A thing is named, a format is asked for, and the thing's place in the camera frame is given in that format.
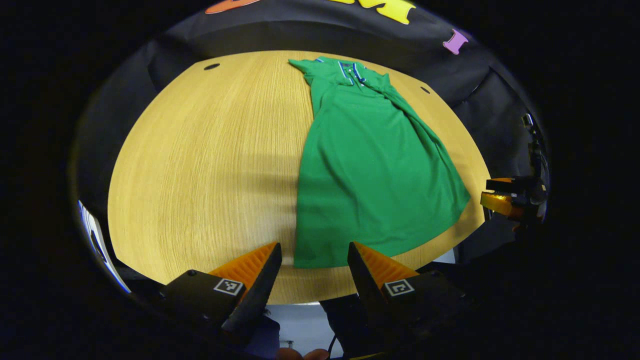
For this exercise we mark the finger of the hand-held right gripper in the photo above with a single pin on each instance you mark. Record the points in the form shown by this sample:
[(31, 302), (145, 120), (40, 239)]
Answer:
[(500, 205), (507, 185)]

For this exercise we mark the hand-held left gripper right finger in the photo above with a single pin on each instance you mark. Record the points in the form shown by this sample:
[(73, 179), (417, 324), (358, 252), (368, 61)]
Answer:
[(365, 285)]

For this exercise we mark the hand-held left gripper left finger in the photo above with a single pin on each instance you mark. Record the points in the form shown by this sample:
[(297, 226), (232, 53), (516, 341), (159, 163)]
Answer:
[(260, 290)]

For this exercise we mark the green T-shirt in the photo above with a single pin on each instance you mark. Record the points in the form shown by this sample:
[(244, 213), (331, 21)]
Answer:
[(370, 175)]

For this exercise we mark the black backdrop cloth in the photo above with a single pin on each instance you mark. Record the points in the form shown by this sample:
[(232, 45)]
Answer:
[(300, 30)]

